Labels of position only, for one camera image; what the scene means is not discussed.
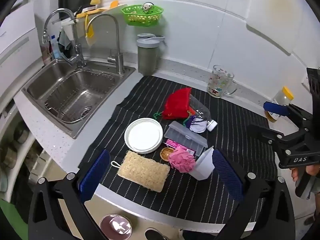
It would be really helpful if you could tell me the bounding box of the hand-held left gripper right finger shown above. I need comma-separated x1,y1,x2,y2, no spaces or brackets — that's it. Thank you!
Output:
212,149,296,240

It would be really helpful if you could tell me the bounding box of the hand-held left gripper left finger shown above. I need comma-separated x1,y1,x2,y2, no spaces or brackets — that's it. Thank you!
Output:
28,149,111,240

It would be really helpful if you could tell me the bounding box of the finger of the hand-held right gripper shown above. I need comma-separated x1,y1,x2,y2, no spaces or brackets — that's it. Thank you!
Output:
247,124,299,147
263,102,313,128

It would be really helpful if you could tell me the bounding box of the pink round trash bin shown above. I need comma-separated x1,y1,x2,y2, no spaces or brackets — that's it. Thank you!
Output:
100,214,132,240

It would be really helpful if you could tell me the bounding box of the clear plastic bottle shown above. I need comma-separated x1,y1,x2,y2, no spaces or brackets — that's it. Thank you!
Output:
188,94,217,132

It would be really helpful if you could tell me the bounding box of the red mesh bag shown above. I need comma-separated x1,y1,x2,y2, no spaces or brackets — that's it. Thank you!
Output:
162,87,192,120

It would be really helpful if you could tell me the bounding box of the person's right hand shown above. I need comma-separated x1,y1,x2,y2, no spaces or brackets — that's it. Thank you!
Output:
290,164,320,182

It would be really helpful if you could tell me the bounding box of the jar with yellow lid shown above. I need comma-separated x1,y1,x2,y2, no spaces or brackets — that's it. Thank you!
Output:
265,86,295,123

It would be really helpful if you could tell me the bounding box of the black striped mat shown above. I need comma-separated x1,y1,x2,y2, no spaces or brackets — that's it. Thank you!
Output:
77,76,279,224

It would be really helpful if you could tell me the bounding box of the pink bath pouf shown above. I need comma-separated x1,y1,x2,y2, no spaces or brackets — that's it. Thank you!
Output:
168,147,197,173

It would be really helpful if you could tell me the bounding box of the beige loofah sponge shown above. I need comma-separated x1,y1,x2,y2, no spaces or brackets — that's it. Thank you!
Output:
111,151,170,193

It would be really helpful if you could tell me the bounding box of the purple and white cloth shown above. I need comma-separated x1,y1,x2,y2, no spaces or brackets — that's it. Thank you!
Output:
187,116,207,132

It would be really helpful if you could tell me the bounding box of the grey plastic case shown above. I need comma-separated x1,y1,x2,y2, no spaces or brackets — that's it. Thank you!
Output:
164,121,208,157

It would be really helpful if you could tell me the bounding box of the white round plate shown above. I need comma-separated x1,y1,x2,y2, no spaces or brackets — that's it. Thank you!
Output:
124,117,164,154

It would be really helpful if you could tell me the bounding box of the printed glass mug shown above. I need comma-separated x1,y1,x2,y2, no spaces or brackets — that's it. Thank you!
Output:
207,65,237,98

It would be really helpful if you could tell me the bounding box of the pink flat package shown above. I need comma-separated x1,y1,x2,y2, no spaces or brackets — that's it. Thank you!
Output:
164,139,195,155

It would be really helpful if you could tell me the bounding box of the small wooden dish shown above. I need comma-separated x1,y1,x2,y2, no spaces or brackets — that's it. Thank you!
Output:
160,147,174,160

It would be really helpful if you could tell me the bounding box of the stainless steel sink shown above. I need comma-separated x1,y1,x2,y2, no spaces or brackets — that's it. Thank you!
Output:
22,59,137,139

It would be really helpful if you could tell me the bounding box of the black shoe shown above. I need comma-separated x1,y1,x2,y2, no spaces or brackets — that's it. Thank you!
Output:
145,227,169,240

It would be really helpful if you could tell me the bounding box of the faucet with white filter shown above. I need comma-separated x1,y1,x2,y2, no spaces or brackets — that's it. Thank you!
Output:
42,8,87,68

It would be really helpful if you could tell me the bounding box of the grey lidded container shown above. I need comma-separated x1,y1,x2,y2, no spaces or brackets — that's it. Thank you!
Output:
136,33,165,76

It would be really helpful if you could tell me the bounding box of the pink bottle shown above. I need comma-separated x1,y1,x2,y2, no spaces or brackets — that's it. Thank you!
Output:
41,44,53,65

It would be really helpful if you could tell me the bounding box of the white and blue bottle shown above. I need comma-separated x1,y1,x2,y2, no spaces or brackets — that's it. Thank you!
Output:
50,35,62,58

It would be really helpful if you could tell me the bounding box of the tall gooseneck faucet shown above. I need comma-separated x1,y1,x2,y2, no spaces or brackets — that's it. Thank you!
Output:
85,14,125,75

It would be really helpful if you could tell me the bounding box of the dark hanging cloth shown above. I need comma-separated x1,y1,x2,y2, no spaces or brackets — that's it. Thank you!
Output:
58,30,73,50

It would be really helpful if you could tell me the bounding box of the yellow hanging cloth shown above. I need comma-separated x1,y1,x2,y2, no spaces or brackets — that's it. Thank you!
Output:
85,15,96,47

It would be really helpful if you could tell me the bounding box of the white cabinet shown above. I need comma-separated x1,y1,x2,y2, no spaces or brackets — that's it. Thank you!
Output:
0,2,43,105

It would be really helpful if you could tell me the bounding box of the green plastic basket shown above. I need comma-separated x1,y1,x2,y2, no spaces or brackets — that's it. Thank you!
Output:
121,4,164,27

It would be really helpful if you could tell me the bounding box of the white wall shelf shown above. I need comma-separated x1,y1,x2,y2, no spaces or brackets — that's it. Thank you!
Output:
75,4,128,38

